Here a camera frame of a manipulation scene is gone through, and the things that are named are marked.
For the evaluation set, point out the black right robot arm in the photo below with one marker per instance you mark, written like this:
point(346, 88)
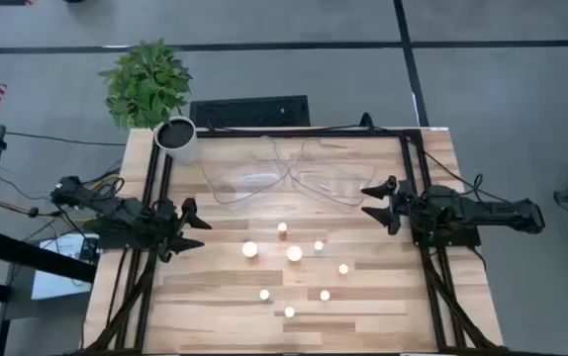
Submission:
point(487, 210)

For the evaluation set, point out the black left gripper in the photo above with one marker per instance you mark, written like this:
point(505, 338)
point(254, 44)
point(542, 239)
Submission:
point(167, 220)

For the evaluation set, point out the tall yellow pill bottle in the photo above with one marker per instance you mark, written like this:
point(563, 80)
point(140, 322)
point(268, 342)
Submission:
point(289, 312)

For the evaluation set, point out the pink pill bottle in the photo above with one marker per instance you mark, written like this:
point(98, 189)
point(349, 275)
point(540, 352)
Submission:
point(324, 295)

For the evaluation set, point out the small orange pill bottle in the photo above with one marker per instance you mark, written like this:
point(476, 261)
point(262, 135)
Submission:
point(282, 228)

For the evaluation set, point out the green leafy plant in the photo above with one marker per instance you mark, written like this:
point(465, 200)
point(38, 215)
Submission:
point(145, 84)

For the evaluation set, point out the white paper sheet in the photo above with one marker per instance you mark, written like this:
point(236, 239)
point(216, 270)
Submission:
point(61, 244)

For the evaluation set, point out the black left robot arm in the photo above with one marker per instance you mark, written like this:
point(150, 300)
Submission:
point(116, 210)

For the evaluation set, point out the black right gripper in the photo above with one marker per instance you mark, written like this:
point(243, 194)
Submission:
point(403, 200)

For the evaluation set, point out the black side table bar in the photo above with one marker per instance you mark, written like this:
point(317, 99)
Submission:
point(36, 257)

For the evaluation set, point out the clear plastic bin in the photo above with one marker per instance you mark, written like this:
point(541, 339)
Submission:
point(333, 185)
point(249, 183)

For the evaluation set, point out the teal bottle with pink pills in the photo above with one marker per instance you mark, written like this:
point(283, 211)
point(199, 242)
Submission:
point(264, 294)

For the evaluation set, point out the black aluminium table frame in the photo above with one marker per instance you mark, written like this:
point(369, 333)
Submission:
point(304, 133)

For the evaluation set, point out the white plant pot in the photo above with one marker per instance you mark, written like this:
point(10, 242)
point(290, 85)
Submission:
point(177, 141)

